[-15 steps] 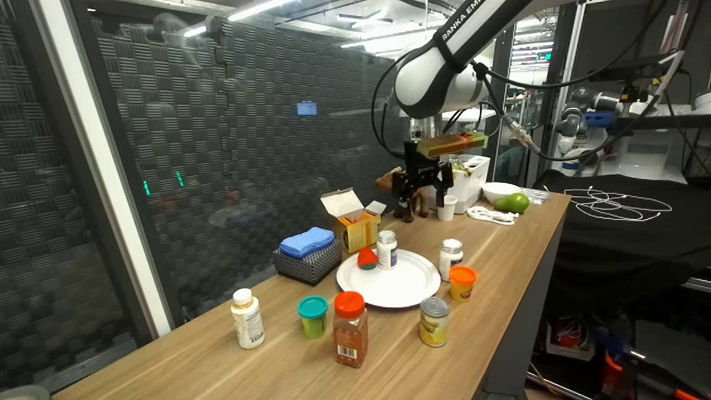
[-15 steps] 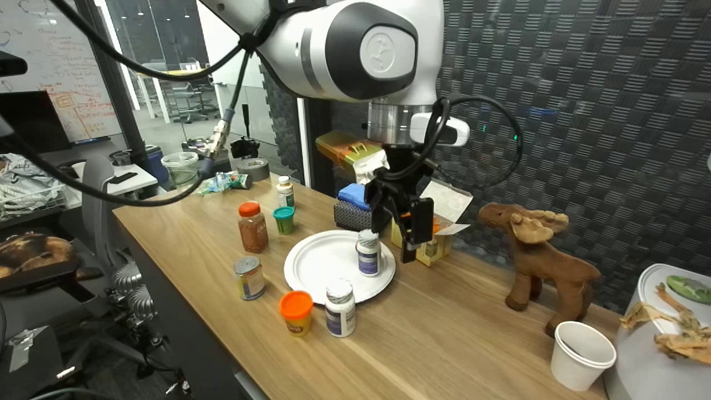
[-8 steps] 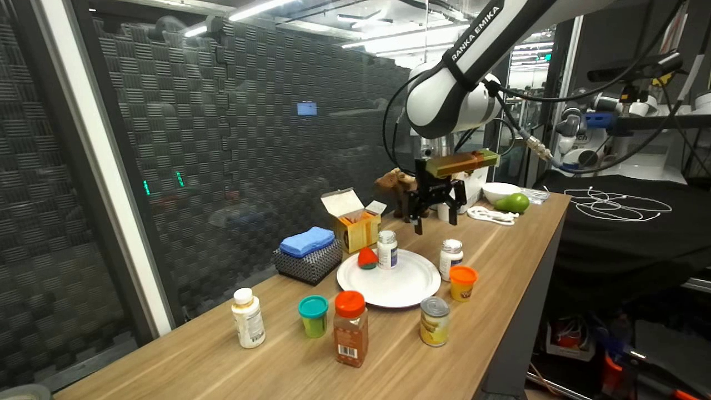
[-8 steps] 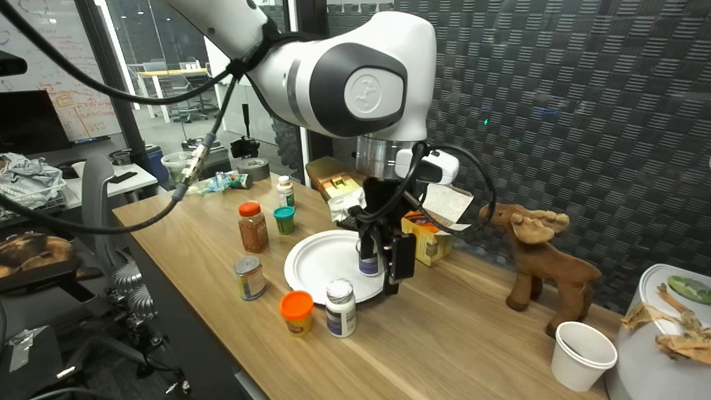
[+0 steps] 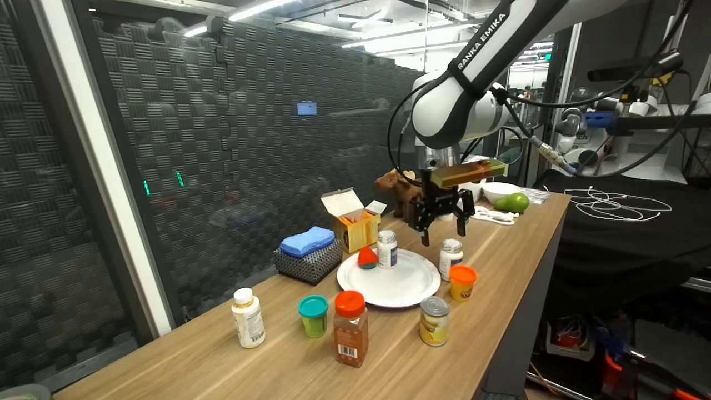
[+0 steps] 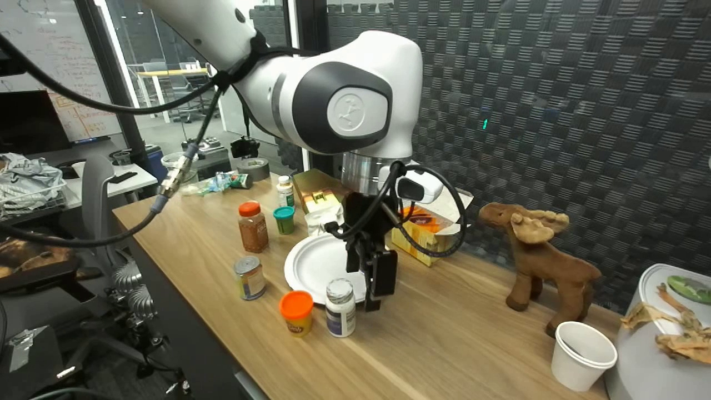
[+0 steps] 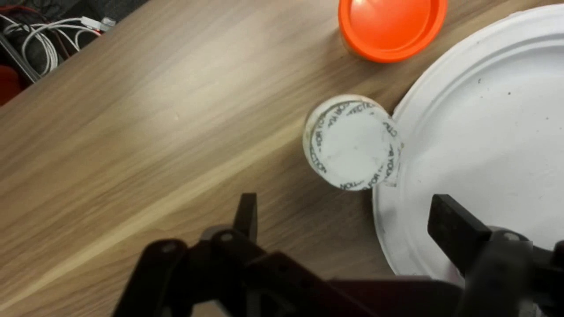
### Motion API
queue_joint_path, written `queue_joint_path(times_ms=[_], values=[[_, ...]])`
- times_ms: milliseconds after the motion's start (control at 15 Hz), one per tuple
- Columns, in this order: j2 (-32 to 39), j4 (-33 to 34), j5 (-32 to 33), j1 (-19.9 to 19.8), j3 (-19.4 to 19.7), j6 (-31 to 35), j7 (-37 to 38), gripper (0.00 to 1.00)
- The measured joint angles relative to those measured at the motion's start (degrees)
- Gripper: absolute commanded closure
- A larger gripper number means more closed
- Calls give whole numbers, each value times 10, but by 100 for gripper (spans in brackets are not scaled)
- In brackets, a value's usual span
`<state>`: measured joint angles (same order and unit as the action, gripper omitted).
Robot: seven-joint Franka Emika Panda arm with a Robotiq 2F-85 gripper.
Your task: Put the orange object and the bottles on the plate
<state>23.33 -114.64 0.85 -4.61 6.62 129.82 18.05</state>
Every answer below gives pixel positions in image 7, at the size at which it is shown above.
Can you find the white pill bottle blue label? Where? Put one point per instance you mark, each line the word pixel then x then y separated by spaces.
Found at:
pixel 353 144

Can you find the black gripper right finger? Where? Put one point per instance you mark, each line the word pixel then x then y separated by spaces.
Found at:
pixel 499 270

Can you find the orange lid dough tub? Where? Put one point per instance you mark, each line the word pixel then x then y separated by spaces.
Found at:
pixel 390 24

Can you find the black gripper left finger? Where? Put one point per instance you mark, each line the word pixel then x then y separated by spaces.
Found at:
pixel 177 276

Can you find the white paper plate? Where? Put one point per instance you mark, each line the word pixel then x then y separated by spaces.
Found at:
pixel 494 147

